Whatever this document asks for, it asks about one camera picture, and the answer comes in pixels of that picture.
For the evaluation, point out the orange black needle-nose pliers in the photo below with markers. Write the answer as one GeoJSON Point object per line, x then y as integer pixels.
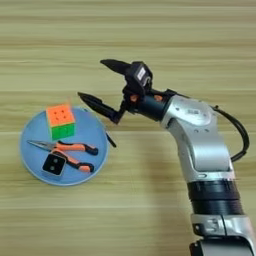
{"type": "Point", "coordinates": [78, 146]}

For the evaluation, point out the black box with white label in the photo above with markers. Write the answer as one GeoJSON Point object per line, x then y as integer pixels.
{"type": "Point", "coordinates": [140, 76]}

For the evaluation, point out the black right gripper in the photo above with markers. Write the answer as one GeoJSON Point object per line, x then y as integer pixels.
{"type": "Point", "coordinates": [150, 105]}

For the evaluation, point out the colourful puzzle cube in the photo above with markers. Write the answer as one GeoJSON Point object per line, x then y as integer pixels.
{"type": "Point", "coordinates": [61, 121]}

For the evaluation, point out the blue round plate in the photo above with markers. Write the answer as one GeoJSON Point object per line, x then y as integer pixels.
{"type": "Point", "coordinates": [90, 133]}

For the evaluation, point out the small black silver square box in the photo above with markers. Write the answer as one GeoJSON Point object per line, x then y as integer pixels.
{"type": "Point", "coordinates": [54, 164]}

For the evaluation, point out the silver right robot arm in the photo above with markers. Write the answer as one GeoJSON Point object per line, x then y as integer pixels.
{"type": "Point", "coordinates": [203, 143]}

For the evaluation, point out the thin black stick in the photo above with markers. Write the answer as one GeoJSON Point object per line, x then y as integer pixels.
{"type": "Point", "coordinates": [111, 140]}

